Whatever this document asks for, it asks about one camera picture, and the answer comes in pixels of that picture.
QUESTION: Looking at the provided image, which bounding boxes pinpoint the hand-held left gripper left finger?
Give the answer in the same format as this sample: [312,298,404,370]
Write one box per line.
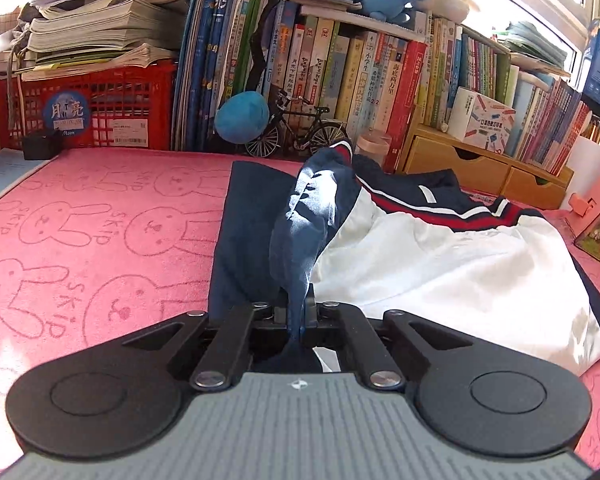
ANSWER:
[122,301,281,392]

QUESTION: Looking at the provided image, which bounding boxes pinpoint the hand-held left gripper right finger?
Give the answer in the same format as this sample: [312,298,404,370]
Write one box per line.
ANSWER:
[302,300,473,390]

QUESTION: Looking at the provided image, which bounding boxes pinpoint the navy white jacket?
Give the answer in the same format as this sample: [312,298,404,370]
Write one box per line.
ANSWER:
[207,141,600,376]

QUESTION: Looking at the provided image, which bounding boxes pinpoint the small clear jar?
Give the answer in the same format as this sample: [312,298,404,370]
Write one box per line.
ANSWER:
[355,130,393,171]

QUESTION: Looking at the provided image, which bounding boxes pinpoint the pink rabbit print mat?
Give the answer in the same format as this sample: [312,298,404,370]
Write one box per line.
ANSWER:
[0,147,600,480]

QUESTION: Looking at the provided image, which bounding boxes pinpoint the black model bicycle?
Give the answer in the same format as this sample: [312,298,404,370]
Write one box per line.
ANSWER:
[244,89,351,158]

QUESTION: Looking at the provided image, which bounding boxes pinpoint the wooden drawer organiser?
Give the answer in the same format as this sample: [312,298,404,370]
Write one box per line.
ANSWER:
[397,125,576,211]

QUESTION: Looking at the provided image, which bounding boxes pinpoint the blue plush ball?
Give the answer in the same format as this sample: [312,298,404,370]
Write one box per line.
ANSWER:
[215,91,271,143]

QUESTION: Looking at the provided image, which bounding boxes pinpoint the row of mixed colourful books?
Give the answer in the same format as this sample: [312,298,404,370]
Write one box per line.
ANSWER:
[260,5,428,173]

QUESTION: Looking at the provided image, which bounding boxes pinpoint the white printed carton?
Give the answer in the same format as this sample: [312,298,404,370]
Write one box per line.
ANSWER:
[447,86,517,157]

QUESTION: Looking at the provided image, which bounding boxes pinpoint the red plastic crate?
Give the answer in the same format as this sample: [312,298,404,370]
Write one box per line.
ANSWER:
[0,57,178,151]

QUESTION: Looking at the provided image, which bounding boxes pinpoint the row of tall blue books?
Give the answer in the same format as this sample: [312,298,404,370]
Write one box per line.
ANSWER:
[172,0,261,153]

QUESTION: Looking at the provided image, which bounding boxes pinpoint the row of green spine books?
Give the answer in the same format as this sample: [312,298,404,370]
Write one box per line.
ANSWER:
[420,15,513,131]

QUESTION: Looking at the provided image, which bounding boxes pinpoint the black power adapter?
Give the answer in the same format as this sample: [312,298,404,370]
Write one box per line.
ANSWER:
[21,131,66,161]

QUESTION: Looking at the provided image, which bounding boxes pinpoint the row of leaning pink books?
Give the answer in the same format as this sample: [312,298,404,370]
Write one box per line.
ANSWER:
[502,67,593,176]

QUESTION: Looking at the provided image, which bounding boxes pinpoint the white flat book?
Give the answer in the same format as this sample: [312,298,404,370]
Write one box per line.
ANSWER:
[300,5,426,43]

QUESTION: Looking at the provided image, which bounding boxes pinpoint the blue notepad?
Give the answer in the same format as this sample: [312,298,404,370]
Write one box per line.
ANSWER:
[0,149,56,216]

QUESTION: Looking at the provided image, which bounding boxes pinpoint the small blue plush toy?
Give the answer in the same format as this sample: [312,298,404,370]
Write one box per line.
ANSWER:
[336,0,431,23]

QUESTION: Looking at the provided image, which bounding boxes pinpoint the stack of paper workbooks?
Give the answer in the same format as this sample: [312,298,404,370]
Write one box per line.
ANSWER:
[10,0,188,81]

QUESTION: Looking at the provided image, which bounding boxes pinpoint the stack of blue folders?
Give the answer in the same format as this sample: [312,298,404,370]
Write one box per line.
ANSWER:
[500,20,573,73]

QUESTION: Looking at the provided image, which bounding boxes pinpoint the white grid board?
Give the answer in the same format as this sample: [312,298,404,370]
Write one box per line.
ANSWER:
[0,6,23,38]

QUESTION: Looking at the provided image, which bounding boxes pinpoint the black hanging strap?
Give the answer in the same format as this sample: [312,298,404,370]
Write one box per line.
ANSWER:
[247,0,283,98]

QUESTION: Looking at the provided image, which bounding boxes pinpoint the grey cord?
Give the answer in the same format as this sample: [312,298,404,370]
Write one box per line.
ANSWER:
[7,5,33,136]

